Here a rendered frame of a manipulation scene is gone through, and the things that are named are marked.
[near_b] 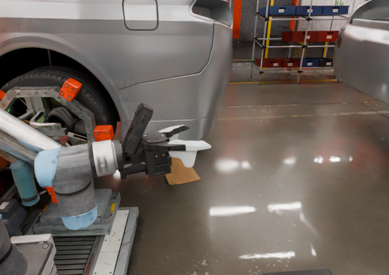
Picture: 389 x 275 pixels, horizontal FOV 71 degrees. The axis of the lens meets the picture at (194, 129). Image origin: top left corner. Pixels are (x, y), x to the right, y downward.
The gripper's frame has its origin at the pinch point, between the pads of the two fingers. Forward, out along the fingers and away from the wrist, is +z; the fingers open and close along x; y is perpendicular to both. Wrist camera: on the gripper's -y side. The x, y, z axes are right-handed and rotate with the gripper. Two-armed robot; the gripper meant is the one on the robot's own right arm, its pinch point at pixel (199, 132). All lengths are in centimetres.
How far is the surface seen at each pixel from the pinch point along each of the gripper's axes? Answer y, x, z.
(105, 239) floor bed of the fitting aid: 102, -104, -32
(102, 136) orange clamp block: 26, -92, -23
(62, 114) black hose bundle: 10, -85, -40
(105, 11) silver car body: -37, -90, -12
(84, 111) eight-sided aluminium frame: 12, -94, -30
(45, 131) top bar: 15, -79, -47
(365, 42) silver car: -13, -118, 197
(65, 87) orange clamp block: -2, -93, -37
